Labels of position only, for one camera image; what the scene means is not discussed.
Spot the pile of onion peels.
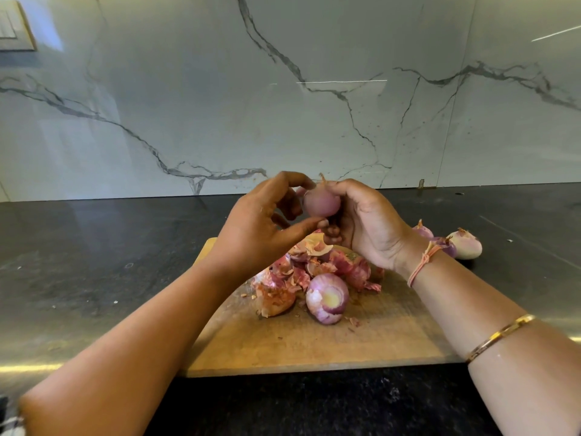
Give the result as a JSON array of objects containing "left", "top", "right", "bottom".
[{"left": 252, "top": 231, "right": 386, "bottom": 319}]

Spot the black white plaid sleeve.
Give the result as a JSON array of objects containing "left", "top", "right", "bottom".
[{"left": 0, "top": 411, "right": 27, "bottom": 436}]

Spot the white wall switch plate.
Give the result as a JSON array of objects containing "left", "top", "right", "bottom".
[{"left": 0, "top": 0, "right": 38, "bottom": 53}]

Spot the person's left forearm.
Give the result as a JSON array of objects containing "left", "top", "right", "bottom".
[{"left": 18, "top": 268, "right": 241, "bottom": 436}]

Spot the brownish red onion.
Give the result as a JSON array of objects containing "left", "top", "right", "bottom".
[{"left": 447, "top": 228, "right": 484, "bottom": 262}]

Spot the red onion with pale patch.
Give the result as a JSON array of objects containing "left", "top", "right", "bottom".
[{"left": 305, "top": 272, "right": 350, "bottom": 326}]

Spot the person's left hand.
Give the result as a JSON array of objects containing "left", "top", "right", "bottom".
[{"left": 204, "top": 171, "right": 330, "bottom": 287}]

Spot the gold bangle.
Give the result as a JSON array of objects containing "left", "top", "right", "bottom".
[{"left": 467, "top": 314, "right": 537, "bottom": 364}]

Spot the orange thread bracelet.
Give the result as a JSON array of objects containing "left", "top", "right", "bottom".
[{"left": 407, "top": 241, "right": 448, "bottom": 289}]

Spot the person's right hand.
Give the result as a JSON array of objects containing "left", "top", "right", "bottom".
[{"left": 320, "top": 179, "right": 430, "bottom": 276}]

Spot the person's right forearm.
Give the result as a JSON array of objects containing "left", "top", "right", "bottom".
[{"left": 407, "top": 254, "right": 581, "bottom": 436}]

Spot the wooden cutting board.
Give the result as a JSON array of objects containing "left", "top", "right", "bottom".
[{"left": 184, "top": 233, "right": 464, "bottom": 378}]

